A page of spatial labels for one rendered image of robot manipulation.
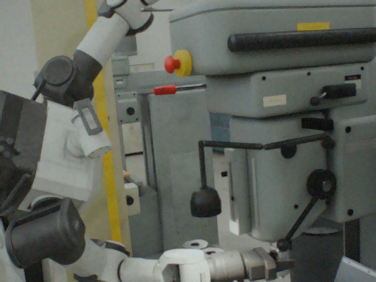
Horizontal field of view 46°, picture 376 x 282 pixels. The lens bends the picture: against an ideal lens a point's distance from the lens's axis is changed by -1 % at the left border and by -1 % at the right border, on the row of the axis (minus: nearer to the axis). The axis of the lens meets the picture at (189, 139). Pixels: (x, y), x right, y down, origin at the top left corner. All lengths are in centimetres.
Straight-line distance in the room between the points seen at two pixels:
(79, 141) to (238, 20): 45
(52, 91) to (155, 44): 948
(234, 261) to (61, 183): 46
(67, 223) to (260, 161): 45
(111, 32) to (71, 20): 142
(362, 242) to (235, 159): 62
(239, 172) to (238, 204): 8
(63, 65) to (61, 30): 147
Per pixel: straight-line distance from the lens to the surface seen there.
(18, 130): 112
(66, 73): 121
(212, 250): 157
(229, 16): 93
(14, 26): 1002
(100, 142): 104
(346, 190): 116
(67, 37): 270
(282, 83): 100
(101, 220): 284
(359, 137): 116
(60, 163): 111
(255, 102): 97
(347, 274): 160
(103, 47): 129
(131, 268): 124
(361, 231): 153
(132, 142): 958
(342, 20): 110
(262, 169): 105
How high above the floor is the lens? 175
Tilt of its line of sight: 9 degrees down
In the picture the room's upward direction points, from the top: 5 degrees counter-clockwise
